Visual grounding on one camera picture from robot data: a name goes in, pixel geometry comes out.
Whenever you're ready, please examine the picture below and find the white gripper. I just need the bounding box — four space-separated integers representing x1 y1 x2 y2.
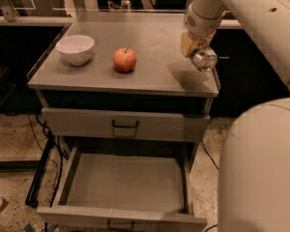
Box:
181 5 221 58

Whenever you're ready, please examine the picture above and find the silver 7up can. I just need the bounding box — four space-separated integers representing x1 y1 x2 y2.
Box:
190 46 218 72

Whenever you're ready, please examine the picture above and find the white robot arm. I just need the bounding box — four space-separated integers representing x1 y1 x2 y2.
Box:
181 0 290 232

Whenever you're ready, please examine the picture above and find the grey drawer cabinet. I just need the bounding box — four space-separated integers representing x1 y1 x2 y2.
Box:
26 11 221 232

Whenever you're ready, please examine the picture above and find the closed top drawer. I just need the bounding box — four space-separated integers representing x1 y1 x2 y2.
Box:
43 107 209 142

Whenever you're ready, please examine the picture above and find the open middle drawer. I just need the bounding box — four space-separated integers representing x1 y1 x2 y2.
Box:
38 147 207 232

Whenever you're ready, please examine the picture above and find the red apple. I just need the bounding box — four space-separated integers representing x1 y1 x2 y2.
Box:
112 47 137 73

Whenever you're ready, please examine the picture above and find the clear water bottle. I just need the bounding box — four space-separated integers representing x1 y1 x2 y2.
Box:
121 0 131 12

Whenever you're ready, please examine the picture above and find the white ceramic bowl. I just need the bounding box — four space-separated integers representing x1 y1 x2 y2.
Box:
55 35 95 66

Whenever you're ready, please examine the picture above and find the black floor cable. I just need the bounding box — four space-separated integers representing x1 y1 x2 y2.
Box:
201 141 220 232

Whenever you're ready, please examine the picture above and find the black table leg frame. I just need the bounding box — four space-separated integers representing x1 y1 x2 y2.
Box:
25 131 54 208

